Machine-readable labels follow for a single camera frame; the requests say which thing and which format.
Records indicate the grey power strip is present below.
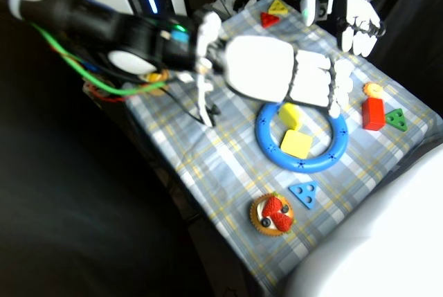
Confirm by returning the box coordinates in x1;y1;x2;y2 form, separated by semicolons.
193;0;243;19

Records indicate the red rectangular block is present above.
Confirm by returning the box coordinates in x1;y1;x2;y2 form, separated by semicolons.
361;97;386;132

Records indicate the green triangle block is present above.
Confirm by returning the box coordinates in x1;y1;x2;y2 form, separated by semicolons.
384;107;409;133

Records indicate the black curtain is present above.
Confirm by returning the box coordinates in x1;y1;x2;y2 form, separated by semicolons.
366;0;443;116

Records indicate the large white blurred shell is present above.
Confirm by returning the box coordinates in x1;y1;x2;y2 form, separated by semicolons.
282;137;443;297

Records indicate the red triangle block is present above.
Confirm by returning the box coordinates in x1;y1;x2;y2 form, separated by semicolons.
260;11;281;29

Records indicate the yellow triangle block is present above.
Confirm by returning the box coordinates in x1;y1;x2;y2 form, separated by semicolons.
268;0;290;16

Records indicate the toy strawberry fruit tart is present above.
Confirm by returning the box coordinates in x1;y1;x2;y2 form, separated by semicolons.
249;192;295;237

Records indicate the blue triangle block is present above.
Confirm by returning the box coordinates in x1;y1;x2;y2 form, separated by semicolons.
288;181;318;210

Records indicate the blue plaid table cloth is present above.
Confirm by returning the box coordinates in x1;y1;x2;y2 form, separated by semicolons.
126;0;435;294

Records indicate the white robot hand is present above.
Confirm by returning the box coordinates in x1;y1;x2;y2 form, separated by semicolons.
297;0;386;58
223;35;355;118

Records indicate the blue plastic ring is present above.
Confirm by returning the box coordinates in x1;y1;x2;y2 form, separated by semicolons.
255;101;350;174

